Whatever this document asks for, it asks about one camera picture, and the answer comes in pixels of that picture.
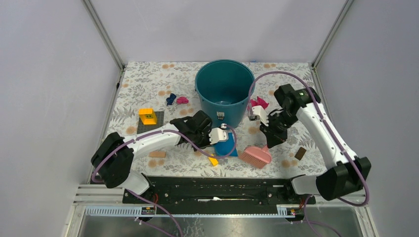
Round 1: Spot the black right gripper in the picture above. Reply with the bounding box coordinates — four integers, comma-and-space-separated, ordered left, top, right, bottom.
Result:
260, 109, 298, 149

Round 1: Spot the pink hand brush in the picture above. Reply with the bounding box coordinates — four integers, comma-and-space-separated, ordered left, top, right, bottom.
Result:
238, 145, 272, 169

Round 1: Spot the blue plastic dustpan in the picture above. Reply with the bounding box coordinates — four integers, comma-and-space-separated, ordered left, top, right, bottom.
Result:
214, 132, 235, 156

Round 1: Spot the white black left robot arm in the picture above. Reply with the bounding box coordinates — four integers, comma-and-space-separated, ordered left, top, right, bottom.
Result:
91, 110, 212, 203

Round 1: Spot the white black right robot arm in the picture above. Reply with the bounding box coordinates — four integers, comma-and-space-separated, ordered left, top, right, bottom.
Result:
260, 84, 371, 203

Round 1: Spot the dark brown wooden block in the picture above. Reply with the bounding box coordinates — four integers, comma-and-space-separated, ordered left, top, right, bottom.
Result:
294, 147, 307, 160

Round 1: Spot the small pink paper scrap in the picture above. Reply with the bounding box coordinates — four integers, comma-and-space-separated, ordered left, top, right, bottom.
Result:
176, 96, 189, 104

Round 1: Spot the magenta crumpled paper scrap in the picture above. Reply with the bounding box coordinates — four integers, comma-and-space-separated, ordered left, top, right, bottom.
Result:
250, 96, 269, 109

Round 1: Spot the yellow rectangular block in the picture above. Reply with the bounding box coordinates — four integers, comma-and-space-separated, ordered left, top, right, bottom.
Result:
208, 157, 219, 166

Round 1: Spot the dark blue paper scrap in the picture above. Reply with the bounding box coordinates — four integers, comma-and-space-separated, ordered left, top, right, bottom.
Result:
166, 93, 177, 106

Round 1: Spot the tan wooden block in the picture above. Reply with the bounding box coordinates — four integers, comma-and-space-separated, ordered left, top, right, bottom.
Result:
148, 151, 167, 158

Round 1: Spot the teal plastic bucket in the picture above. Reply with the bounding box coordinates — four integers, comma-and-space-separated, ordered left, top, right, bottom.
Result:
195, 59, 255, 128

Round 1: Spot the yellow toy brick house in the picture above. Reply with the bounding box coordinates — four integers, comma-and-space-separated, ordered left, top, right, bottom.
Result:
138, 108, 157, 125

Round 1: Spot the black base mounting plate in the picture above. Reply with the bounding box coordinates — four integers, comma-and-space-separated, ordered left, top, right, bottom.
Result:
141, 176, 307, 215

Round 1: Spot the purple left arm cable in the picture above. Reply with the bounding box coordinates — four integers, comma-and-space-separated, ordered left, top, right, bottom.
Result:
90, 124, 238, 237

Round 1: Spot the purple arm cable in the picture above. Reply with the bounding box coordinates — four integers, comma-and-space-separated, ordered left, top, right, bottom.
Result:
90, 124, 238, 237
247, 71, 371, 237

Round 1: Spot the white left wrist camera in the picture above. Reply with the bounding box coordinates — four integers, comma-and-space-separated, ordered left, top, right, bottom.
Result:
209, 123, 228, 145

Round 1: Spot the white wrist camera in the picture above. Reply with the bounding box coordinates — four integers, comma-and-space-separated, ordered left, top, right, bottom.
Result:
248, 106, 269, 126
209, 123, 228, 145

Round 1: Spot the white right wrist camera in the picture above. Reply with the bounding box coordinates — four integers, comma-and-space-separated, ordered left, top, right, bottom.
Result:
248, 106, 269, 126

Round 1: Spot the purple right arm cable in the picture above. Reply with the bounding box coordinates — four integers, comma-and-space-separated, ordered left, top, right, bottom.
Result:
247, 71, 371, 237

